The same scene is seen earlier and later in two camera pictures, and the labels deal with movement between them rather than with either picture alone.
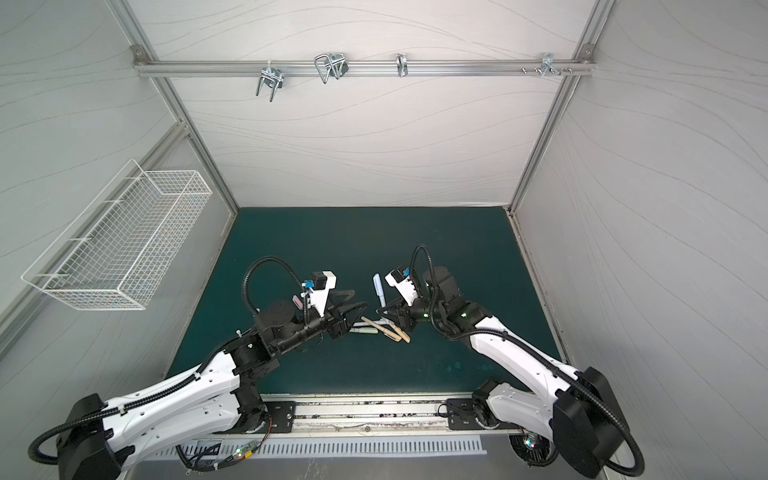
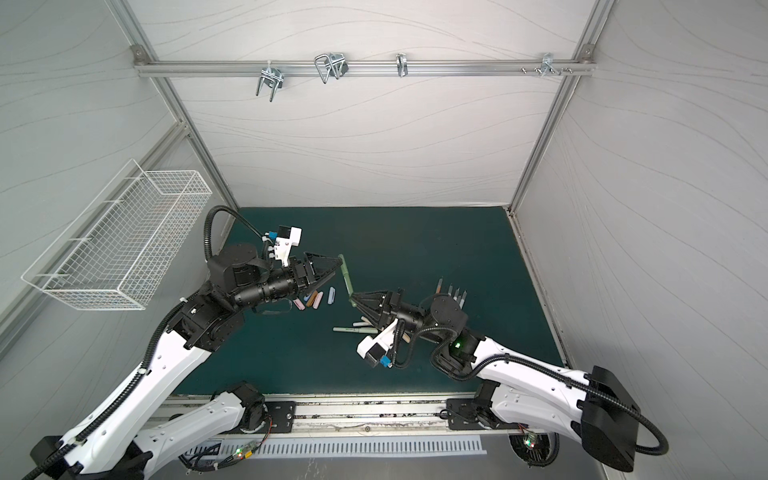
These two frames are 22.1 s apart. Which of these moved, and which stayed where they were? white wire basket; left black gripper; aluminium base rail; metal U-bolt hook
Moved: left black gripper
Stayed: aluminium base rail; metal U-bolt hook; white wire basket
